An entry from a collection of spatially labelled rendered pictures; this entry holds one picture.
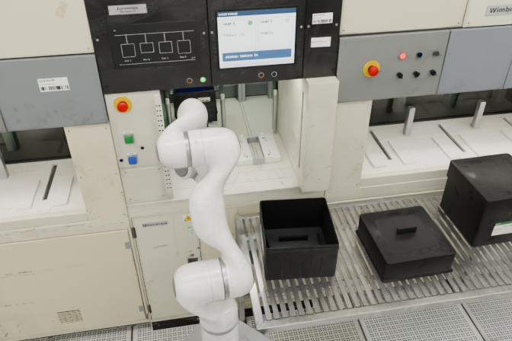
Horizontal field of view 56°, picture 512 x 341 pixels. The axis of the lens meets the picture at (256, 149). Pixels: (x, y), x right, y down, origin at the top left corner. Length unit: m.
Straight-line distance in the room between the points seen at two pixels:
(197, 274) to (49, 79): 0.89
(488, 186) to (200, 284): 1.25
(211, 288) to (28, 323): 1.50
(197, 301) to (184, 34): 0.90
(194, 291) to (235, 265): 0.13
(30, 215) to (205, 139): 1.16
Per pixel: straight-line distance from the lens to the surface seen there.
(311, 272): 1.90
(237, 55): 1.79
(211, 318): 1.47
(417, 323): 2.86
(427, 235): 2.04
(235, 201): 2.15
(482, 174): 2.19
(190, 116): 1.36
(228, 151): 1.28
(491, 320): 3.01
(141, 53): 1.77
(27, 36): 1.80
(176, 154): 1.27
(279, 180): 2.20
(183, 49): 1.76
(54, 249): 2.33
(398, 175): 2.32
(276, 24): 1.77
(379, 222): 2.05
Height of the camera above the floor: 2.21
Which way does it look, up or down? 34 degrees down
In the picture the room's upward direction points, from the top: straight up
